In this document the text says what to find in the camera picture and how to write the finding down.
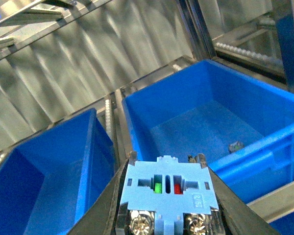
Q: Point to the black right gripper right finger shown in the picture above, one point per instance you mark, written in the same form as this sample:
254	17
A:
237	217

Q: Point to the blue lower bin with parts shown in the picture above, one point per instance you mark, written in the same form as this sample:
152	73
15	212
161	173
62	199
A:
206	107

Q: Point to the grey contact block switch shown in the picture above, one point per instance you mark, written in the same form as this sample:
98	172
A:
167	197

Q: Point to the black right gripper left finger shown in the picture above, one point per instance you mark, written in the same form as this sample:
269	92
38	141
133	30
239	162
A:
101	218

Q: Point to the pile of grey contact blocks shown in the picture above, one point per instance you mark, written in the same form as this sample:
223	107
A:
235	146

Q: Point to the steel lower shelf rail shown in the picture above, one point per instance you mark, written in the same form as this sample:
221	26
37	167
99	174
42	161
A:
275	204

